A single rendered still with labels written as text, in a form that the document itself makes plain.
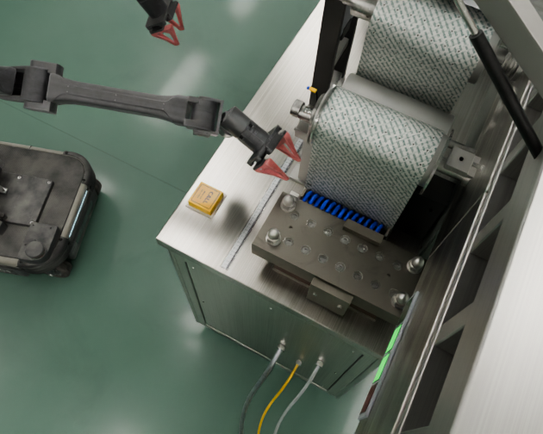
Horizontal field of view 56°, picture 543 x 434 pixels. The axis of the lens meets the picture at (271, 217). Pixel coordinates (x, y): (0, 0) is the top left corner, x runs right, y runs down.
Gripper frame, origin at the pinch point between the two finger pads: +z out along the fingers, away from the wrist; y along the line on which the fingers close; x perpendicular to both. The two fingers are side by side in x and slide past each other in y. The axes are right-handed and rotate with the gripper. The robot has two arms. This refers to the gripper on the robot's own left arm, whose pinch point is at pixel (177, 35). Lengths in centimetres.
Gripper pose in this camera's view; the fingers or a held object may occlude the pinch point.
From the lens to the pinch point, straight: 157.8
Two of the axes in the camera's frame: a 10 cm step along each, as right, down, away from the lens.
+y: 1.6, -8.9, 4.4
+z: 4.5, 4.6, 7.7
